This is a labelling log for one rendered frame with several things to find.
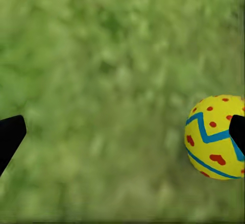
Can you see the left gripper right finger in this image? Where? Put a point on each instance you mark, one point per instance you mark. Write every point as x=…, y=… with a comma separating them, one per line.
x=237, y=131

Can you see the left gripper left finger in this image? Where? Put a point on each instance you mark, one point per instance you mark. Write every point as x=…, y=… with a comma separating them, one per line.
x=12, y=132

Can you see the easter egg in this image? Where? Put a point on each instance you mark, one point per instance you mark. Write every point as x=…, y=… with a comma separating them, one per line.
x=208, y=143

